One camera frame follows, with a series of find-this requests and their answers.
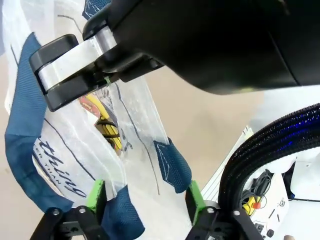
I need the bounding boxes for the white bag navy handles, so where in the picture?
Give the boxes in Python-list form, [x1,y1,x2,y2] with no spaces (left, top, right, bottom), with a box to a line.
[0,0,193,240]

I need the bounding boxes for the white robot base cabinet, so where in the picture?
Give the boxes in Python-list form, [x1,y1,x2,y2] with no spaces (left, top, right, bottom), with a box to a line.
[239,149,320,240]

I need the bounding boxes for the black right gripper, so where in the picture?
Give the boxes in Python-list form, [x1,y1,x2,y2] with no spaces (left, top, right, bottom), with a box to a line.
[107,0,320,96]

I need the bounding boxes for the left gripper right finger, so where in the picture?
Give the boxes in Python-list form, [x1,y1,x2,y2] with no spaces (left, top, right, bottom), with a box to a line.
[185,180,261,240]

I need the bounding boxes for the yellow emergency stop button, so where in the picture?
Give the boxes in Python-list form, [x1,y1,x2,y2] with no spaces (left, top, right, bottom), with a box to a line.
[242,195,263,216]

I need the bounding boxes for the left arm black cable sleeve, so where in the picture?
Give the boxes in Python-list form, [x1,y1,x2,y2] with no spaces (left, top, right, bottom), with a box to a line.
[217,102,320,213]

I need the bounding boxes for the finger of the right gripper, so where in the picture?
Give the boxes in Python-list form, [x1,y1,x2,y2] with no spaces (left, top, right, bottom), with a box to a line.
[96,47,165,83]
[28,13,118,112]

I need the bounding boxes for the black cable bundle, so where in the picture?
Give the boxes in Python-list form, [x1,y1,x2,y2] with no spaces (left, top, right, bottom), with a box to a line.
[251,169,275,200]

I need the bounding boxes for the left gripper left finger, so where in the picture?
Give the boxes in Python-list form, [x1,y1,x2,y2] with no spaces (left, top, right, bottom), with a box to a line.
[29,179,108,240]

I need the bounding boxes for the yellow red printed snack pack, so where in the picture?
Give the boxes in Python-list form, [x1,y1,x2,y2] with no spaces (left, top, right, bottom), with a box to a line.
[78,93,133,155]

